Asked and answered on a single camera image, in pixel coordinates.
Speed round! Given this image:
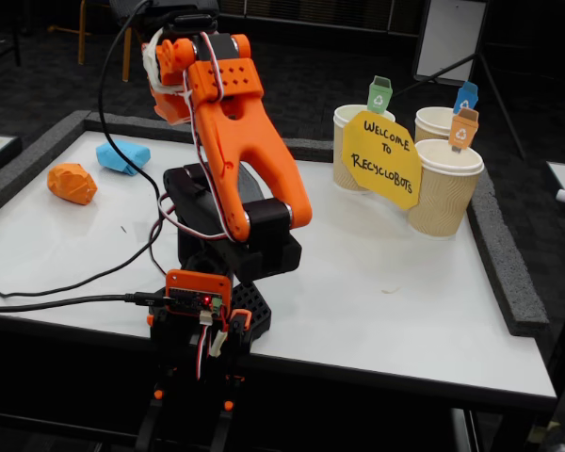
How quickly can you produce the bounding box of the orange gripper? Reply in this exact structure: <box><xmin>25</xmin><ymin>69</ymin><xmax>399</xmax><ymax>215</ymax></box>
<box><xmin>140</xmin><ymin>28</ymin><xmax>199</xmax><ymax>127</ymax></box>

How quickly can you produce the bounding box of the blue paper wad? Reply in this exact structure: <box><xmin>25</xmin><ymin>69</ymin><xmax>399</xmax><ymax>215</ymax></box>
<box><xmin>95</xmin><ymin>138</ymin><xmax>152</xmax><ymax>177</ymax></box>

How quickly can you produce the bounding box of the wooden chair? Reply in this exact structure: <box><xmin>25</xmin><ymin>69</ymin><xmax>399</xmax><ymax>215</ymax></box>
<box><xmin>77</xmin><ymin>0</ymin><xmax>147</xmax><ymax>84</ymax></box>

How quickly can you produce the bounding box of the orange paper wad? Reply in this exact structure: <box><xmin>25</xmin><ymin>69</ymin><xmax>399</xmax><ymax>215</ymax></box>
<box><xmin>46</xmin><ymin>162</ymin><xmax>99</xmax><ymax>206</ymax></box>

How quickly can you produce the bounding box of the short grey foam border strip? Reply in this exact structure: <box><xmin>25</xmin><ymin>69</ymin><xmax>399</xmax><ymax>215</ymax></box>
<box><xmin>282</xmin><ymin>137</ymin><xmax>335</xmax><ymax>164</ymax></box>

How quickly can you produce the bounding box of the paper cup with green label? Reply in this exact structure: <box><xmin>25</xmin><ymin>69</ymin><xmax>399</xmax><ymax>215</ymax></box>
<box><xmin>332</xmin><ymin>104</ymin><xmax>396</xmax><ymax>194</ymax></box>

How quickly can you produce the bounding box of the orange controller board holder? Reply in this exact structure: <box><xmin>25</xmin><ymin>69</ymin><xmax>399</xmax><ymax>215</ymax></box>
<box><xmin>164</xmin><ymin>268</ymin><xmax>233</xmax><ymax>326</ymax></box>

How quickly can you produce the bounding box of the green recycling bin label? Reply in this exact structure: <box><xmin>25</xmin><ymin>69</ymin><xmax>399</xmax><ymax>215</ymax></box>
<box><xmin>366</xmin><ymin>74</ymin><xmax>394</xmax><ymax>114</ymax></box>

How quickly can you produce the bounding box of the yellow welcome sign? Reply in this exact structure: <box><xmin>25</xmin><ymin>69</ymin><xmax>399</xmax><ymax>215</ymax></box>
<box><xmin>342</xmin><ymin>110</ymin><xmax>424</xmax><ymax>211</ymax></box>

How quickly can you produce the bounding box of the paper cup with blue label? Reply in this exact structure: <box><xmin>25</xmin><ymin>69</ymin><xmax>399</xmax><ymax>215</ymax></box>
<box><xmin>413</xmin><ymin>106</ymin><xmax>467</xmax><ymax>142</ymax></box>

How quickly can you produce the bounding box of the white board on stand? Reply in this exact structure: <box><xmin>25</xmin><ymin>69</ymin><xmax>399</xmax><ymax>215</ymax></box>
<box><xmin>412</xmin><ymin>0</ymin><xmax>489</xmax><ymax>87</ymax></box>

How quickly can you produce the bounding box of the paper cup with orange label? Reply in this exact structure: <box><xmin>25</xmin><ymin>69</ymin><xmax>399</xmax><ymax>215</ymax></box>
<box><xmin>408</xmin><ymin>138</ymin><xmax>485</xmax><ymax>238</ymax></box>

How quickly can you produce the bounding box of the black clamp orange knob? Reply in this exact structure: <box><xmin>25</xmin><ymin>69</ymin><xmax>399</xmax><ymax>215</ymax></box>
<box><xmin>135</xmin><ymin>364</ymin><xmax>167</xmax><ymax>452</ymax></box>
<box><xmin>210</xmin><ymin>374</ymin><xmax>242</xmax><ymax>452</ymax></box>

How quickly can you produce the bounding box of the orange recycling bin label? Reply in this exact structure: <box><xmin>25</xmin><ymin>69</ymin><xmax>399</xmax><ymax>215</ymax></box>
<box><xmin>449</xmin><ymin>106</ymin><xmax>480</xmax><ymax>154</ymax></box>

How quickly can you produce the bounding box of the blue recycling bin label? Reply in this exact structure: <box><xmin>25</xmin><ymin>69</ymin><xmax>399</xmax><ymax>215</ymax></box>
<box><xmin>452</xmin><ymin>80</ymin><xmax>480</xmax><ymax>116</ymax></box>

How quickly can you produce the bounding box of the white side table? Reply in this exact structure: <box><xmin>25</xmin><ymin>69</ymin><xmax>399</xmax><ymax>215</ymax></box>
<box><xmin>545</xmin><ymin>159</ymin><xmax>565</xmax><ymax>246</ymax></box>

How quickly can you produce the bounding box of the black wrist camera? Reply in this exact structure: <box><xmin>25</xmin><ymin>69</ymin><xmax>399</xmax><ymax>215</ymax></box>
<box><xmin>162</xmin><ymin>12</ymin><xmax>219</xmax><ymax>35</ymax></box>

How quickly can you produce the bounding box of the black usb cable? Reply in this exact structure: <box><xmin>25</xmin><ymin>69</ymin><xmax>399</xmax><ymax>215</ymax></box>
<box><xmin>0</xmin><ymin>292</ymin><xmax>175</xmax><ymax>315</ymax></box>

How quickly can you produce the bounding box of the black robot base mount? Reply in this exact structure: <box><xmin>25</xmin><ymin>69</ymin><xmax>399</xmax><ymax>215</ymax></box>
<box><xmin>148</xmin><ymin>280</ymin><xmax>274</xmax><ymax>373</ymax></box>

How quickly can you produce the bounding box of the black camera cable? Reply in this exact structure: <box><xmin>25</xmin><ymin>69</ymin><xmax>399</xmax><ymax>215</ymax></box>
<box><xmin>0</xmin><ymin>0</ymin><xmax>164</xmax><ymax>299</ymax></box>

